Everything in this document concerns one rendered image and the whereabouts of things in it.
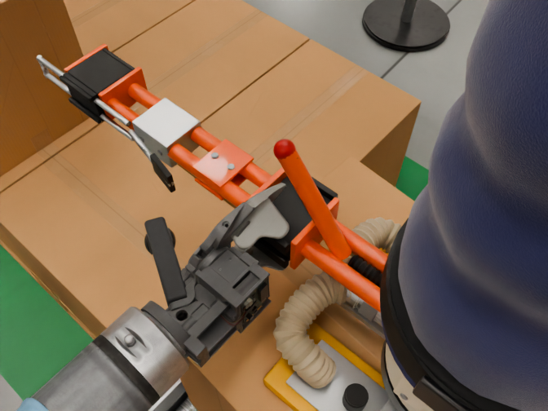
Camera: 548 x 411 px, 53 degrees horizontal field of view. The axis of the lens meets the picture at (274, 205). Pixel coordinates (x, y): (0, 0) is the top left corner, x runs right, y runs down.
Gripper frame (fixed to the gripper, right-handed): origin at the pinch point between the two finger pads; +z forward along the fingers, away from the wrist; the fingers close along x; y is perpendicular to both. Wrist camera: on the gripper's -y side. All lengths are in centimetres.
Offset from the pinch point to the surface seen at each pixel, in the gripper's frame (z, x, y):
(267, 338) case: -9.9, -12.5, 7.3
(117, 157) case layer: 11, -52, -64
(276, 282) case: -3.1, -12.5, 2.9
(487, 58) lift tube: -6.4, 38.0, 19.8
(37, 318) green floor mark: -28, -106, -77
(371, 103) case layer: 70, -53, -27
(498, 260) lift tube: -9.9, 29.6, 25.3
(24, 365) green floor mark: -39, -106, -67
